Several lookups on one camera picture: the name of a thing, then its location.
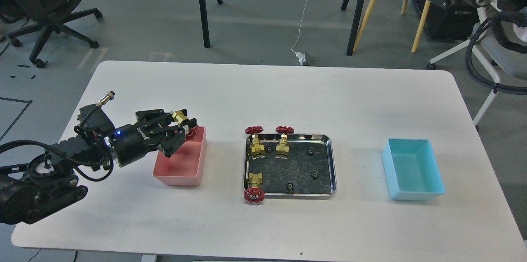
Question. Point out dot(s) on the brass valve top left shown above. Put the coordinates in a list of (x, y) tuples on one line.
[(257, 149)]

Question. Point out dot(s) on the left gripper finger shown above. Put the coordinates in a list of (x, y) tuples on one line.
[(154, 120), (172, 140)]

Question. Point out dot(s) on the yellow wooden leg right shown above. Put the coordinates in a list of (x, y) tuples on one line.
[(421, 25)]

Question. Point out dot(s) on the stainless steel tray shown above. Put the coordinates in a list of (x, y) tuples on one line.
[(297, 168)]

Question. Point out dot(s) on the pink plastic box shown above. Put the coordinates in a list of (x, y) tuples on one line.
[(185, 166)]

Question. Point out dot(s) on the yellow wooden leg left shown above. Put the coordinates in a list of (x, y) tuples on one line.
[(363, 24)]

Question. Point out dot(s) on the brass valve top middle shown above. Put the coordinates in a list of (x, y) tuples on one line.
[(282, 148)]

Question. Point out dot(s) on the black cabinet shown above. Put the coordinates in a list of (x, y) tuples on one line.
[(453, 23)]

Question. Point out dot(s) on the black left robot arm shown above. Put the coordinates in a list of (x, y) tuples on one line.
[(49, 183)]

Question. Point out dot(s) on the small black gear bottom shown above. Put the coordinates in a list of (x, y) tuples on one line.
[(289, 186)]

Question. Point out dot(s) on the yellow wooden leg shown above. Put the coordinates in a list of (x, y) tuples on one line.
[(421, 25), (363, 24)]

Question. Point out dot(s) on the blue plastic box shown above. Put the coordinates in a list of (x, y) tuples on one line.
[(411, 170)]

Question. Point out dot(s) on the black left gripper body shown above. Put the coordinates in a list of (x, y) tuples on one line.
[(133, 142)]

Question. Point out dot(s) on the brass valve bottom left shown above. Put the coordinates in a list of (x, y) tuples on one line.
[(254, 193)]

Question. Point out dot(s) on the black office chair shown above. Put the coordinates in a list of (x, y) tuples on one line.
[(49, 16)]

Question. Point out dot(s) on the brass valve red handle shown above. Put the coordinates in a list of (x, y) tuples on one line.
[(189, 126)]

